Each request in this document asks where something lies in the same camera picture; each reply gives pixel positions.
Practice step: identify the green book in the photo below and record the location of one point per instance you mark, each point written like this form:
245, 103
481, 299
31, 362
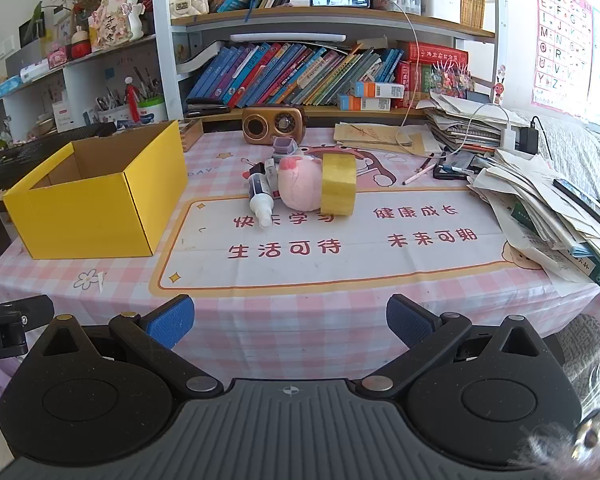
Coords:
592, 272

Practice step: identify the white spray bottle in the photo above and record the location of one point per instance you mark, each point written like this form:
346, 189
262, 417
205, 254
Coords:
260, 195

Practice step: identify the colourful sticker set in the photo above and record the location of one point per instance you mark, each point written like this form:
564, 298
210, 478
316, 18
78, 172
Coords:
450, 82

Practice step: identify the pink pencil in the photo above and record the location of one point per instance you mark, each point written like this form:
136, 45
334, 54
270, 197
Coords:
419, 173

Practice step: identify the gold retro radio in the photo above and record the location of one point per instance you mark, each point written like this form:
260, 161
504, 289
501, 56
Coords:
275, 124

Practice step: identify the yellow cardboard box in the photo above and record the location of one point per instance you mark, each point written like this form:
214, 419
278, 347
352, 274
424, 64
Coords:
80, 220

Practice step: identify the row of colourful books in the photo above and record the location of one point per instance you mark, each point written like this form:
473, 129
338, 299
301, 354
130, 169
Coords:
280, 75

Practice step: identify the white light bar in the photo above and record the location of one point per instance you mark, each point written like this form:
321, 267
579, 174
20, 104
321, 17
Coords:
290, 38

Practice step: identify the yellow tape roll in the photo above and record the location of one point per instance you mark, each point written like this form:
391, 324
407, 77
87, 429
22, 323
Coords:
337, 185

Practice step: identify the white tub with green lid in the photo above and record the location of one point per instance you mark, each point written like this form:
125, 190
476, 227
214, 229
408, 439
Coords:
152, 112

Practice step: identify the wooden chess board box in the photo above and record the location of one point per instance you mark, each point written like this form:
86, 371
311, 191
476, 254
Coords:
192, 135

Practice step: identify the dark pen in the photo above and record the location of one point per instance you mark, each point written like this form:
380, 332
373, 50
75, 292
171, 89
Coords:
426, 161

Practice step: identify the white desk bookshelf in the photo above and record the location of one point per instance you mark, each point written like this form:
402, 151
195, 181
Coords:
161, 35

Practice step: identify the pink alphabet wall poster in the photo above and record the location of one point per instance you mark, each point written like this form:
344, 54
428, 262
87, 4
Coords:
562, 35

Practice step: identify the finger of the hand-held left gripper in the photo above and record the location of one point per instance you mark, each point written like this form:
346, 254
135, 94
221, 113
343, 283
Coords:
30, 305

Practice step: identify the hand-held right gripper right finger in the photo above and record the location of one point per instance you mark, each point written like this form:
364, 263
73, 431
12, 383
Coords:
410, 320

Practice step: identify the white wrapped packet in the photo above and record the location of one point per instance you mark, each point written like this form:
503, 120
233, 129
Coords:
35, 70

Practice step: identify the small purple grey container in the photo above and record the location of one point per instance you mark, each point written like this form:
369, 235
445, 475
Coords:
285, 149

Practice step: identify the orange blue white carton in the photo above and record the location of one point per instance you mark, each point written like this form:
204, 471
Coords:
365, 103
377, 90

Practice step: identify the white side shelf unit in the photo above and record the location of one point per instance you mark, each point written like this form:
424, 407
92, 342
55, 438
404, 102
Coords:
75, 82

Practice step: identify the white box with red label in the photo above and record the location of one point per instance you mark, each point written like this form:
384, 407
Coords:
64, 117

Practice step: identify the black electronic keyboard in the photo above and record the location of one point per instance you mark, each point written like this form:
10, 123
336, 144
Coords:
10, 165

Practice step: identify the thick red dictionary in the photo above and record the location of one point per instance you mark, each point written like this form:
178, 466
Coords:
435, 54

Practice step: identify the black binder clip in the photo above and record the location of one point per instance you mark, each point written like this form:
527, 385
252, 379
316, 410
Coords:
258, 170

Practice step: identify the white wall switch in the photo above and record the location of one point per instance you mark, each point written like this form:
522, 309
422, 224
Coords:
6, 47

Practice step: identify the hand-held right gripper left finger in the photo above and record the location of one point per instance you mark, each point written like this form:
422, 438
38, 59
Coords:
172, 322

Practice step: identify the white cup of brushes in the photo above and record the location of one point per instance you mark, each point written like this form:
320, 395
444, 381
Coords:
114, 112

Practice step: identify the white storage container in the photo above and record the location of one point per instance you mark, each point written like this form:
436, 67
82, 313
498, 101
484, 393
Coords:
440, 5

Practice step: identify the grey quilted bedding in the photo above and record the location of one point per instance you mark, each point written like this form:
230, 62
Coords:
580, 150

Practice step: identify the stack of notebooks and papers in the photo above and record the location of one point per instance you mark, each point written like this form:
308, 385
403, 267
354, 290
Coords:
460, 120

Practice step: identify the pink pig ornament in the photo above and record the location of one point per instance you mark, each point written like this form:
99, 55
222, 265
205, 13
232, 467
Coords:
112, 25

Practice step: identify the brown paper envelopes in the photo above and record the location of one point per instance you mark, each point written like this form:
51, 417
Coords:
375, 135

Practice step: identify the small pink box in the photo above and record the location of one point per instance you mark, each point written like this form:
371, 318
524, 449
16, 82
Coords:
57, 57

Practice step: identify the red cartoon wall sticker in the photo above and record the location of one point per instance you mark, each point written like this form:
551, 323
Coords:
498, 91

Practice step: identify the black wallet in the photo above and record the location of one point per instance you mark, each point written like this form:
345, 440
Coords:
207, 110

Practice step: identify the blue tissue pack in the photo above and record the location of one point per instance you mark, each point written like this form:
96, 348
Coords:
7, 87

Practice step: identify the red tassel ornament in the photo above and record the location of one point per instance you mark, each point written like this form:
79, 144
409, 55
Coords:
131, 102

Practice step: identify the black flat case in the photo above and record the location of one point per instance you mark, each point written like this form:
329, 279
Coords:
450, 172

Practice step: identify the red round figurine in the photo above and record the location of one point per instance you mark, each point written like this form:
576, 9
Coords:
80, 49

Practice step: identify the pink plush pig toy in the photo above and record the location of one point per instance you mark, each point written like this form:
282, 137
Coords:
300, 185

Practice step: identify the person's fluffy grey clothing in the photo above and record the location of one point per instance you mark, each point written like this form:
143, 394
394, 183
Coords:
550, 445

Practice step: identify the sprawling pile of papers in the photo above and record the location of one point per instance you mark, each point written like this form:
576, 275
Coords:
530, 195

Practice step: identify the thick book with white pages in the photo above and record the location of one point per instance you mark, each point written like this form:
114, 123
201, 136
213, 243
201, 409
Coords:
195, 62

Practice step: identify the white power adapter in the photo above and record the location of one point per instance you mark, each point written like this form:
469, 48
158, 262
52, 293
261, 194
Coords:
509, 139

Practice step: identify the black power adapter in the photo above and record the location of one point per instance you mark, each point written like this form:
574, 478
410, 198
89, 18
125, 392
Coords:
529, 140

